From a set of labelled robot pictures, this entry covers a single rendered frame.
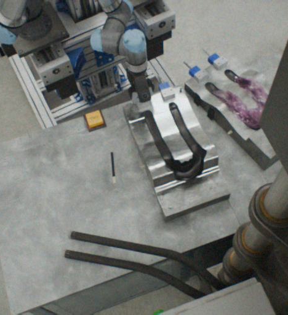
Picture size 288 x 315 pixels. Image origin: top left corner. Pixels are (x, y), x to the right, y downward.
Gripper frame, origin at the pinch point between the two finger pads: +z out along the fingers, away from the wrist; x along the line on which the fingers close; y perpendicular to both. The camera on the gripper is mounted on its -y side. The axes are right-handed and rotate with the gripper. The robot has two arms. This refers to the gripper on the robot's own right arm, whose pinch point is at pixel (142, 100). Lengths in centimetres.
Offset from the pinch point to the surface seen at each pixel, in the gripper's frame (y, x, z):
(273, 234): -80, -3, -62
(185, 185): -38.9, -3.2, 4.9
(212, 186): -43.0, -12.4, 4.9
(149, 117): -6.9, -0.5, 2.5
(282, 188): -76, -3, -76
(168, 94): -1.6, -10.5, -1.0
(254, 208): -74, -2, -63
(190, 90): 1.9, -21.9, 6.5
